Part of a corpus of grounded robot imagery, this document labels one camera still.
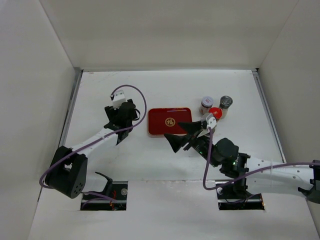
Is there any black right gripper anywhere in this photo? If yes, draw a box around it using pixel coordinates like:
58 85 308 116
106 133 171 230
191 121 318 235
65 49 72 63
164 120 220 167

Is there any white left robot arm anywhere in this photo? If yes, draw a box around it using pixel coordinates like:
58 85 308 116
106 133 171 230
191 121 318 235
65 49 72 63
40 98 140 200

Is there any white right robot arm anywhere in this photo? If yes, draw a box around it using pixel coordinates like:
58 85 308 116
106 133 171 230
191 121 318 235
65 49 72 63
164 121 320 205

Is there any red lacquer tray gold rim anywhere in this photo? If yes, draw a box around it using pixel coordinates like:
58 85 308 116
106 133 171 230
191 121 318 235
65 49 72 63
147 107 192 137

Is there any white lid spice jar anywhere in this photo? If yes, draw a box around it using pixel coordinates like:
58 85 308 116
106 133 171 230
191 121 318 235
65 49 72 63
199 96 214 115

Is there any red lid white jar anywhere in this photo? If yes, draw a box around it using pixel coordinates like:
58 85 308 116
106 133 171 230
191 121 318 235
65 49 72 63
208 107 223 121

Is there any grey lid spice jar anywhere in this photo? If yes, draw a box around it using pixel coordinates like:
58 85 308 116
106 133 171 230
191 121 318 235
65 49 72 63
219 95 233 119

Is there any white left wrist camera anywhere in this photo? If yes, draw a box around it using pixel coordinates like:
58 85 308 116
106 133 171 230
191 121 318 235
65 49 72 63
110 90 127 110

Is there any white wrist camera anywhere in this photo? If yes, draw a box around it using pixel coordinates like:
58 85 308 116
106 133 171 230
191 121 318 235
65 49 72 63
110 90 127 110
200 112 217 130

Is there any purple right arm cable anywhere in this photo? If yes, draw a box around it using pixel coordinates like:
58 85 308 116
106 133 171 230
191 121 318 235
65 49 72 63
202 126 320 191

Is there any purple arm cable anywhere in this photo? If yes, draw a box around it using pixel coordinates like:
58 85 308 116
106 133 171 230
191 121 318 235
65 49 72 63
39 84 147 208
202 126 320 191

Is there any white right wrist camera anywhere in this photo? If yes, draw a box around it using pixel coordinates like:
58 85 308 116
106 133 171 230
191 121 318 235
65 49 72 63
200 112 217 130

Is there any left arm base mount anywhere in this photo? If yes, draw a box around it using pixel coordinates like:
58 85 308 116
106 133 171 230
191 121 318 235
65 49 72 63
80 172 129 211

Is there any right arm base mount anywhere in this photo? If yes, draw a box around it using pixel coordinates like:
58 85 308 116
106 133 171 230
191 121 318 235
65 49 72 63
216 183 265 211

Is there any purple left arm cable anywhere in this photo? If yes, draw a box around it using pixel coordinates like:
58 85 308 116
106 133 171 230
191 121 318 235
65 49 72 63
39 84 147 208

